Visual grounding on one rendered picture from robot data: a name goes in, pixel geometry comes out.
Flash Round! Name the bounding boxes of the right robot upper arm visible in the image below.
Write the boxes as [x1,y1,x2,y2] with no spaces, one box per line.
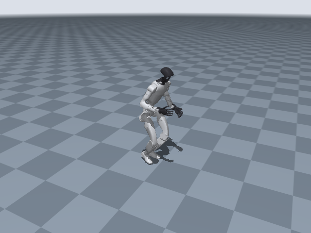
[140,84,157,104]

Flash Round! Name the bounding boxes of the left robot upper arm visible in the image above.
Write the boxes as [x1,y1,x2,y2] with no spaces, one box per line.
[163,81,171,97]

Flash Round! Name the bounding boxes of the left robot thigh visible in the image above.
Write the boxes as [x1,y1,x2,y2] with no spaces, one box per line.
[153,113,169,140]

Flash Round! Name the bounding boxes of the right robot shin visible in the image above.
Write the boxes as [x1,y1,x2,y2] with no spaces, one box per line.
[144,140,157,156]

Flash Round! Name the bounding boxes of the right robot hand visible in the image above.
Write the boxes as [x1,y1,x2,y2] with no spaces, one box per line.
[157,106,173,116]

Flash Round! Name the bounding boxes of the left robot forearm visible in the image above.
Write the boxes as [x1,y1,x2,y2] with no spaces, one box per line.
[165,95,174,108]

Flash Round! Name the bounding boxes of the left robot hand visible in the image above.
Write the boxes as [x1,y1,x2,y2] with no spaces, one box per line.
[172,104,183,118]

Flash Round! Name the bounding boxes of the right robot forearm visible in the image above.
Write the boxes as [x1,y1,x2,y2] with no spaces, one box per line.
[140,101,159,113]

